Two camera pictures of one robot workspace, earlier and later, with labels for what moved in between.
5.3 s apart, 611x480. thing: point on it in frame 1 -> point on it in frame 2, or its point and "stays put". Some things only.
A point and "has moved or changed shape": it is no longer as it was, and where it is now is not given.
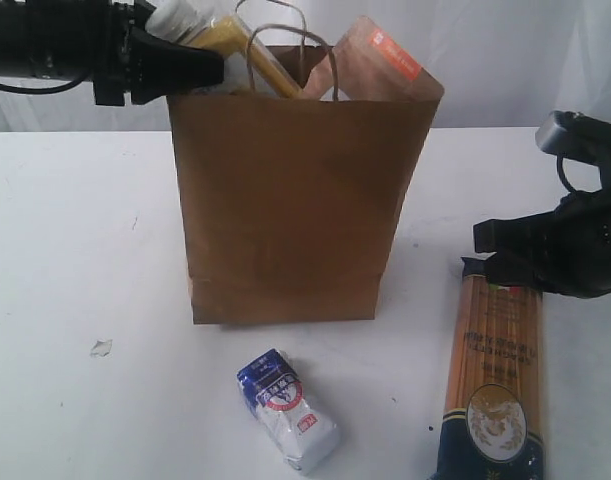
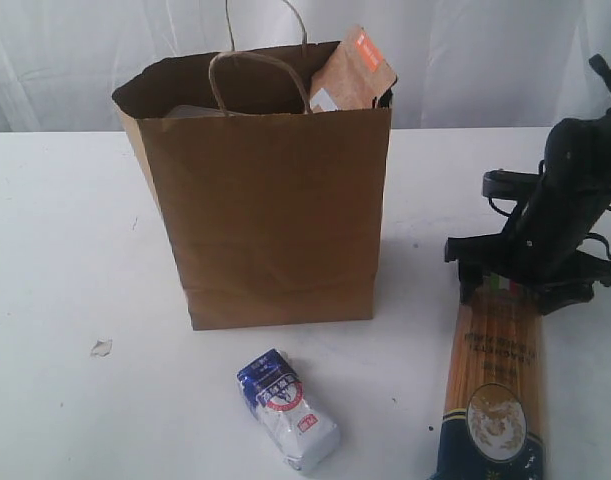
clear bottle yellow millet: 249,65 -> 191,112
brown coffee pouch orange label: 368,65 has moved or changed shape
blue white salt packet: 297,426 stays put
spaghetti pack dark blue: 493,415 stays put
